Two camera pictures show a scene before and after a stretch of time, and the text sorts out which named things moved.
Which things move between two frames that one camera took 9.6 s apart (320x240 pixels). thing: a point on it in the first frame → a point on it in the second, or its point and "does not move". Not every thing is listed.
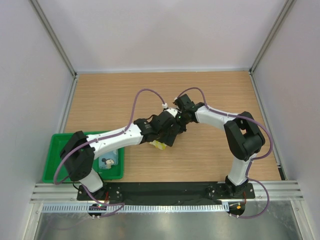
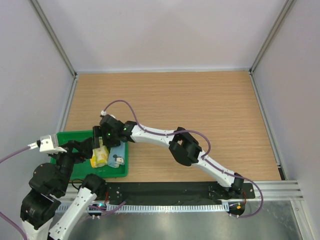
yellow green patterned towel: (158, 145) → (100, 155)
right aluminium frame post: (284, 12) does not move
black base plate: (163, 192) does not move
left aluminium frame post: (44, 21) does not move
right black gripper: (183, 128) → (97, 133)
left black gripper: (169, 138) → (84, 147)
